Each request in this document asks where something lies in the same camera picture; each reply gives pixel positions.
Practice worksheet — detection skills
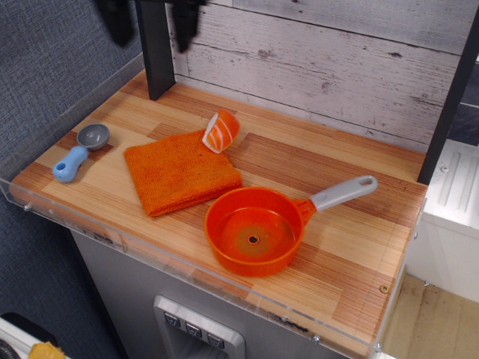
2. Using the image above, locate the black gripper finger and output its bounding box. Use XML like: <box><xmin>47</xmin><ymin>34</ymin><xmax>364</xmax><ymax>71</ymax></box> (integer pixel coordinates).
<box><xmin>171</xmin><ymin>0</ymin><xmax>204</xmax><ymax>52</ymax></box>
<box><xmin>94</xmin><ymin>0</ymin><xmax>134</xmax><ymax>47</ymax></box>

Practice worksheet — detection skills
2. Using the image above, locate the orange cloth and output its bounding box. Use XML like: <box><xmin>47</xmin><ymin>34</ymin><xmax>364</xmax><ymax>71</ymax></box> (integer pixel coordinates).
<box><xmin>123</xmin><ymin>131</ymin><xmax>243</xmax><ymax>217</ymax></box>

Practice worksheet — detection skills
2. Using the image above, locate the toy salmon sushi piece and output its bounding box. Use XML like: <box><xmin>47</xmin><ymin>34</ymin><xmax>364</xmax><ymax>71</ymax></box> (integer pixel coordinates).
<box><xmin>202</xmin><ymin>108</ymin><xmax>240</xmax><ymax>154</ymax></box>

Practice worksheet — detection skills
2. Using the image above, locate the blue grey toy scoop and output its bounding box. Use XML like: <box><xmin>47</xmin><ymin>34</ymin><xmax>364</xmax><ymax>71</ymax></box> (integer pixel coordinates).
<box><xmin>52</xmin><ymin>123</ymin><xmax>110</xmax><ymax>183</ymax></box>

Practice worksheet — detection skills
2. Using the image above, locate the clear acrylic table guard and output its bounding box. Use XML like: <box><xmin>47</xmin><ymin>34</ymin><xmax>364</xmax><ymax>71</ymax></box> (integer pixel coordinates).
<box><xmin>11</xmin><ymin>46</ymin><xmax>432</xmax><ymax>358</ymax></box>

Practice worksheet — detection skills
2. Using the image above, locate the silver dispenser button panel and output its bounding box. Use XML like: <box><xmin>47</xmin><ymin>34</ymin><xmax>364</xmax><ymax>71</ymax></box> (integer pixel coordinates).
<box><xmin>153</xmin><ymin>295</ymin><xmax>246</xmax><ymax>358</ymax></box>

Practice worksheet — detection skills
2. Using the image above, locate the yellow object bottom left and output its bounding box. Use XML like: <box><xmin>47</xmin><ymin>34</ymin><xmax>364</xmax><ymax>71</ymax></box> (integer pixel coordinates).
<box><xmin>28</xmin><ymin>342</ymin><xmax>67</xmax><ymax>359</ymax></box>

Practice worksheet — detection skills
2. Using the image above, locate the white ribbed appliance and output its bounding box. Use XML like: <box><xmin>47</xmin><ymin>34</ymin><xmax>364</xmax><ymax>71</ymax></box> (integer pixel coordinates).
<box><xmin>406</xmin><ymin>140</ymin><xmax>478</xmax><ymax>302</ymax></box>

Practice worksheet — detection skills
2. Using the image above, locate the black left shelf post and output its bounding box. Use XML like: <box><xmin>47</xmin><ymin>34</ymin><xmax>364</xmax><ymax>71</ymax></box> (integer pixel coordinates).
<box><xmin>135</xmin><ymin>1</ymin><xmax>176</xmax><ymax>101</ymax></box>

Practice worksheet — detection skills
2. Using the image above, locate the black shelf post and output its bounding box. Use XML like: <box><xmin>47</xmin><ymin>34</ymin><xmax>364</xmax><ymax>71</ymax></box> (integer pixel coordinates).
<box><xmin>417</xmin><ymin>10</ymin><xmax>478</xmax><ymax>185</ymax></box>
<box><xmin>135</xmin><ymin>1</ymin><xmax>176</xmax><ymax>101</ymax></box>

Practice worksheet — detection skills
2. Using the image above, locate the orange toy pan grey handle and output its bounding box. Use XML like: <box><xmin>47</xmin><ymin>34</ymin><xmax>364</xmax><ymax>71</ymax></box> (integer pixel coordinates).
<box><xmin>204</xmin><ymin>176</ymin><xmax>378</xmax><ymax>277</ymax></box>

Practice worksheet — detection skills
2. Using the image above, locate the black right shelf post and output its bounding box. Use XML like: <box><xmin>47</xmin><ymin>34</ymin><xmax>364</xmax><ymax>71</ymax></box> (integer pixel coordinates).
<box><xmin>417</xmin><ymin>10</ymin><xmax>478</xmax><ymax>185</ymax></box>

